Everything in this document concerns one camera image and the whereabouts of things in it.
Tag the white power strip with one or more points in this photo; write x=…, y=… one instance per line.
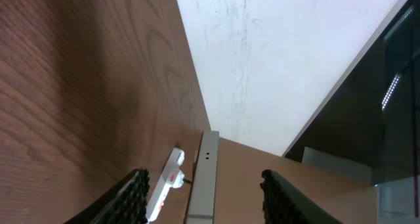
x=162, y=189

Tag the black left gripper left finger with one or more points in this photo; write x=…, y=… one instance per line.
x=124, y=203

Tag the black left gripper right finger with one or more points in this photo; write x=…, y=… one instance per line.
x=285, y=204

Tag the white charger plug adapter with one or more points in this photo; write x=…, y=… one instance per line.
x=175, y=178

